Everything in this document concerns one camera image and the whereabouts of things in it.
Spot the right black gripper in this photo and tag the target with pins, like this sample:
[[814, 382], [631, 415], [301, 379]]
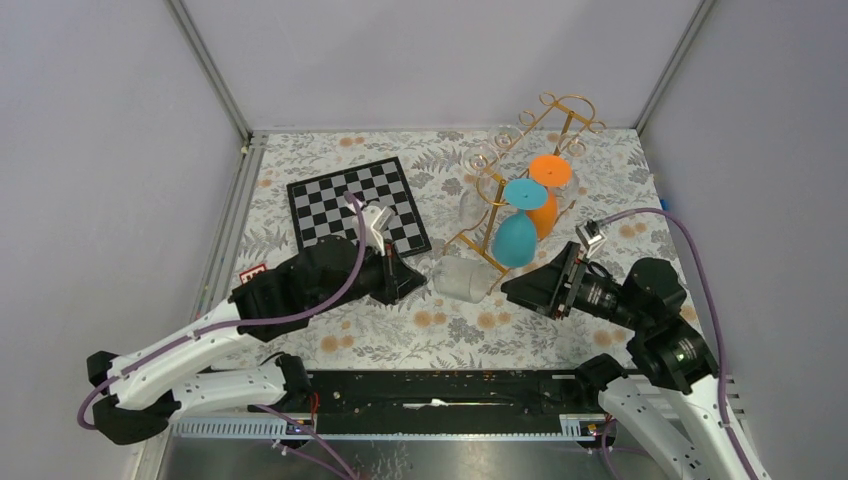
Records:
[[542, 289]]

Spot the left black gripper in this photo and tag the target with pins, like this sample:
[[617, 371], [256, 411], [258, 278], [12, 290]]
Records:
[[398, 279]]

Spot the teal wine glass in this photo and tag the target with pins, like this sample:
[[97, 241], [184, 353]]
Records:
[[516, 239]]

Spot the short clear glass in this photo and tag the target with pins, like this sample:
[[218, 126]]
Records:
[[462, 279]]

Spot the gold wire glass rack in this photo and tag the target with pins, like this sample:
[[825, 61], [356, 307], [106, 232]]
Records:
[[519, 174]]

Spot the orange wine glass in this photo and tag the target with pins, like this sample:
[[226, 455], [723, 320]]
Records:
[[553, 173]]

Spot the clear champagne flute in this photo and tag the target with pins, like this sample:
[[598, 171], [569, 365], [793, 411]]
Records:
[[478, 162]]

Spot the round clear wine glass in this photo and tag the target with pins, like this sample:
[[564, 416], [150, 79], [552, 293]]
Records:
[[573, 166]]

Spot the tall clear flute glass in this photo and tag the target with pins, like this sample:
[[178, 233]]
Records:
[[503, 138]]

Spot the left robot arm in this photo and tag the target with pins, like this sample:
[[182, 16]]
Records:
[[137, 396]]

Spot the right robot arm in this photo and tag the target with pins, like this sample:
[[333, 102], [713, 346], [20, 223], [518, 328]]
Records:
[[671, 355]]

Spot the black white chessboard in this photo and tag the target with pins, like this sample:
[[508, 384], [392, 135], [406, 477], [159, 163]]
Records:
[[319, 208]]

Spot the colourful toy block house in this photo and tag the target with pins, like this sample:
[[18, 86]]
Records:
[[247, 275]]

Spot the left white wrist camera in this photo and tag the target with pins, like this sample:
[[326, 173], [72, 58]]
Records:
[[375, 219]]

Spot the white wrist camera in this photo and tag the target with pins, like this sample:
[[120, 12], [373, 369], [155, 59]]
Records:
[[375, 219], [592, 238]]

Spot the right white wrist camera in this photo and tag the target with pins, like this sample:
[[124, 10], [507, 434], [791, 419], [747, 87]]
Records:
[[592, 238]]

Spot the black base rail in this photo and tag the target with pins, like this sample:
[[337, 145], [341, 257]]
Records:
[[451, 402]]

